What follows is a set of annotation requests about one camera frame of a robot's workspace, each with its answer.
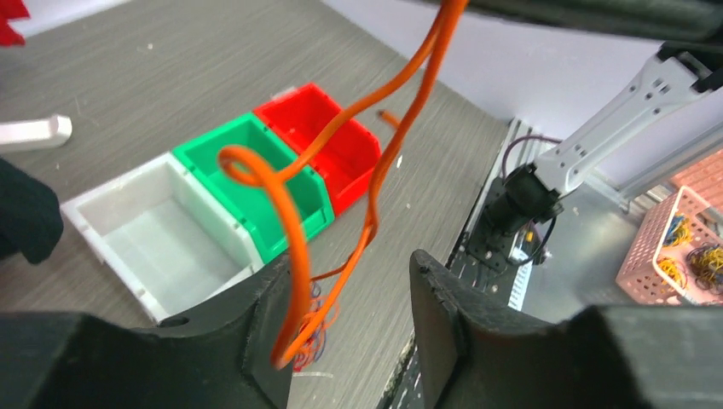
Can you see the white slotted cable duct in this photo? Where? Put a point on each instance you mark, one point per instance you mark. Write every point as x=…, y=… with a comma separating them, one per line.
x=520, y=287

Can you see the metal clothes rack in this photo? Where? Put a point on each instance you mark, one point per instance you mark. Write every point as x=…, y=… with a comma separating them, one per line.
x=36, y=134

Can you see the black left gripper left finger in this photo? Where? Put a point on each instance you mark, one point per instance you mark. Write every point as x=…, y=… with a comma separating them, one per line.
x=214, y=355

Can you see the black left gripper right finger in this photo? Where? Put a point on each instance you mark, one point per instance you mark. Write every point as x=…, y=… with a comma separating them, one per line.
x=477, y=353

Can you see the pink plastic basket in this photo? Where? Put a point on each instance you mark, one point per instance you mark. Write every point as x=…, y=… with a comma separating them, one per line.
x=677, y=253

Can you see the white plastic bin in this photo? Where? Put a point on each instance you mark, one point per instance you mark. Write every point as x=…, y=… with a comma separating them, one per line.
x=165, y=236

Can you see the green plastic bin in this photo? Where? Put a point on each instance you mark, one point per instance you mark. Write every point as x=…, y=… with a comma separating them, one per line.
x=238, y=163

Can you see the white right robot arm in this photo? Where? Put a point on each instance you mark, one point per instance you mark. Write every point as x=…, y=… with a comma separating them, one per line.
x=671, y=79

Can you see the black t-shirt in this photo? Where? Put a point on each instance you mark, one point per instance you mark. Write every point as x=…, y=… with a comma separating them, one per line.
x=31, y=221

